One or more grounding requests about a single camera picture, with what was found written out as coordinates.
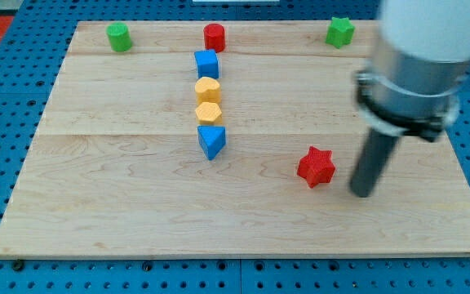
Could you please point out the yellow heart block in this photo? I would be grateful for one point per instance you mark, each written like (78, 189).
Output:
(207, 90)

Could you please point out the light wooden board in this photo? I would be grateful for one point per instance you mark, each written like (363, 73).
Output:
(115, 171)

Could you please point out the red star block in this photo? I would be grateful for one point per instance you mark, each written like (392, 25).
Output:
(316, 167)

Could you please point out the green star block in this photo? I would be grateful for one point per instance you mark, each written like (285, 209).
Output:
(340, 32)

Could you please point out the blue triangle block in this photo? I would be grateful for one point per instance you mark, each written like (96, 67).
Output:
(211, 139)

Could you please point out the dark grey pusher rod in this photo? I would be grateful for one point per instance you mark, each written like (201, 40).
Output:
(374, 156)

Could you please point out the yellow hexagon block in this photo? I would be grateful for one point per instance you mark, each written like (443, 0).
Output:
(209, 113)

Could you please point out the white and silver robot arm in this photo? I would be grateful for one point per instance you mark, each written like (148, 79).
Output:
(418, 63)

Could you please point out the red cylinder block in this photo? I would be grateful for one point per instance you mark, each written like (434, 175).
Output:
(214, 37)

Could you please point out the blue cube block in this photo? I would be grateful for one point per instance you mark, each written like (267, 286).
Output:
(207, 64)

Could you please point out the green cylinder block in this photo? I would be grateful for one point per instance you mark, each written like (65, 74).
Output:
(119, 37)

